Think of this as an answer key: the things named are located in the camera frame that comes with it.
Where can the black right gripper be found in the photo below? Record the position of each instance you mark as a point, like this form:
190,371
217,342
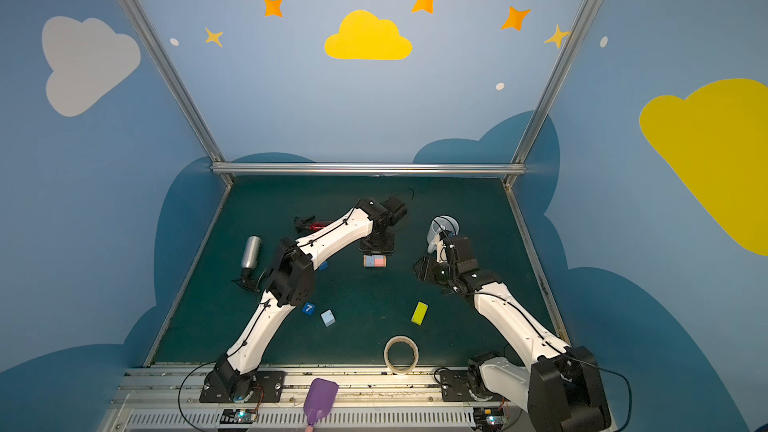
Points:
428,270

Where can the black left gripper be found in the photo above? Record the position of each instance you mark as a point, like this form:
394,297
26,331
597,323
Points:
306,223

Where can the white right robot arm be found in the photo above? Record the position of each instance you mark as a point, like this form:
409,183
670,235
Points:
558,386

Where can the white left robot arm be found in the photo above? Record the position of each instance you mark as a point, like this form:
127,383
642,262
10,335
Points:
290,281

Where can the lime green wooden block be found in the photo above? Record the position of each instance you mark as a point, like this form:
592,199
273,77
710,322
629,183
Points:
419,313

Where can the translucent plastic mug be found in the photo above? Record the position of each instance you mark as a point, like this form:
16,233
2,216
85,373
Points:
445,223

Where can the roll of tape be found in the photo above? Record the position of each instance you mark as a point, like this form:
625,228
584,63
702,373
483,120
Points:
401,355

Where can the pale blue wooden cube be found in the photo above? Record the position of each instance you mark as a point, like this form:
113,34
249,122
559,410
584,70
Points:
328,318

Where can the blue number seven cube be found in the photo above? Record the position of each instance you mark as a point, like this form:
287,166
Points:
308,308

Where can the silver spray bottle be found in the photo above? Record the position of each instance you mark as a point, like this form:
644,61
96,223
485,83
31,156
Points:
249,264

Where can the purple plastic scoop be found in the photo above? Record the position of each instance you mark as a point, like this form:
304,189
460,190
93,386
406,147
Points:
319,401

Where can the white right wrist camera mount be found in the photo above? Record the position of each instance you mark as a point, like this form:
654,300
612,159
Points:
434,234

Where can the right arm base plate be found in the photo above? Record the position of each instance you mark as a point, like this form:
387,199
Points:
454,386

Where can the aluminium right corner post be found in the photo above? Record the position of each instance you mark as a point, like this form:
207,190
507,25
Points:
583,21

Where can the aluminium corner post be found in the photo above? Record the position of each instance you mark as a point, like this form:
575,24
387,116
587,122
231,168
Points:
583,21
144,28

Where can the right side frame rail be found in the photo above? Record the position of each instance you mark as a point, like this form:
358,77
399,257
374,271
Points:
539,273

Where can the aluminium back frame rail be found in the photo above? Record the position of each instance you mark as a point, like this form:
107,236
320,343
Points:
365,169

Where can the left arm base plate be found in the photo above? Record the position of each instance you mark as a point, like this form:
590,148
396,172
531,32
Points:
267,385

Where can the left side frame rail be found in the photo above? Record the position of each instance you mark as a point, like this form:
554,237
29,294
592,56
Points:
187,218

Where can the front aluminium rail bed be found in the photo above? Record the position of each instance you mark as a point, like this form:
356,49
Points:
369,398

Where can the aluminium left corner post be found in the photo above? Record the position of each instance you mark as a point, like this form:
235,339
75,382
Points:
144,28

